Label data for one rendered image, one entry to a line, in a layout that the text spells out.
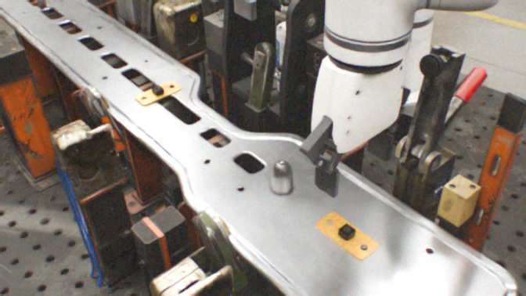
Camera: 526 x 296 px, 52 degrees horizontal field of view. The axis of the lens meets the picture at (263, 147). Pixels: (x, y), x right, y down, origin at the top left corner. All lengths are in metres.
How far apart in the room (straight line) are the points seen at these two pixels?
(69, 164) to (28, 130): 0.41
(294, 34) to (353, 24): 0.40
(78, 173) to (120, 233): 0.18
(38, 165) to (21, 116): 0.14
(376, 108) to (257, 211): 0.26
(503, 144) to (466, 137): 0.74
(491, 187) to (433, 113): 0.12
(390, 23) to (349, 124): 0.11
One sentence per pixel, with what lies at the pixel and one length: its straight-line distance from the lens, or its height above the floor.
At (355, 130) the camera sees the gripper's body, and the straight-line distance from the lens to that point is 0.56.
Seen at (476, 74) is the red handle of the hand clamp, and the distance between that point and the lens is 0.80.
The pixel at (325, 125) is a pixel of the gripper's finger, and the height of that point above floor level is 1.21.
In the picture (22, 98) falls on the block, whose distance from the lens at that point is 1.25.
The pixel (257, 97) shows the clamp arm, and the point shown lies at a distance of 0.96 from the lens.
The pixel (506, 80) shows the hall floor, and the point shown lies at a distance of 3.11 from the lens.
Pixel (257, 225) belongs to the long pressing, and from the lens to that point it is 0.74.
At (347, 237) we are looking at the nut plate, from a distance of 0.71.
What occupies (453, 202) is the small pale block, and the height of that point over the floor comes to 1.05.
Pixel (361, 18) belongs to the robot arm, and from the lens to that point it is 0.49.
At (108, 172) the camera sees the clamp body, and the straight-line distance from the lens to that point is 0.93.
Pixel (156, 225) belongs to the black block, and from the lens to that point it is 0.77.
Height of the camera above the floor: 1.54
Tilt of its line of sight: 39 degrees down
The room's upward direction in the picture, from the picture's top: 2 degrees counter-clockwise
